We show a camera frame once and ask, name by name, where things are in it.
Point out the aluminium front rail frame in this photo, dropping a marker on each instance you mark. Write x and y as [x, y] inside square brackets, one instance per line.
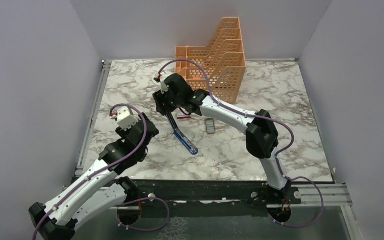
[322, 196]

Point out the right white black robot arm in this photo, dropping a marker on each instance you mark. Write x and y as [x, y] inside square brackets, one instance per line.
[261, 135]

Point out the left aluminium side rail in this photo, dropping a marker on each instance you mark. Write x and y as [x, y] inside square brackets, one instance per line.
[106, 67]

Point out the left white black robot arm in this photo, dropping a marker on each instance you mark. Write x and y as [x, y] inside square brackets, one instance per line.
[101, 186]

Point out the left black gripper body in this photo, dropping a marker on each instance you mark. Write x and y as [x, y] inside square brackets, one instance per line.
[125, 134]

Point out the staple tray with staples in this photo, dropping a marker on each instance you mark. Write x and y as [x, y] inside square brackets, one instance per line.
[210, 126]

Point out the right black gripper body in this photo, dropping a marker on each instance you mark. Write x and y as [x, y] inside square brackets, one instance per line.
[167, 101]

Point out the orange plastic file organizer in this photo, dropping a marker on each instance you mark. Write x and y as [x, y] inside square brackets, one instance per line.
[222, 59]

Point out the red white staple box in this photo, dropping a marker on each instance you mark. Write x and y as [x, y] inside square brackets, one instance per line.
[181, 116]

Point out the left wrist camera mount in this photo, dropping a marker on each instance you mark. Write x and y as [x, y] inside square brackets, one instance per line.
[124, 118]

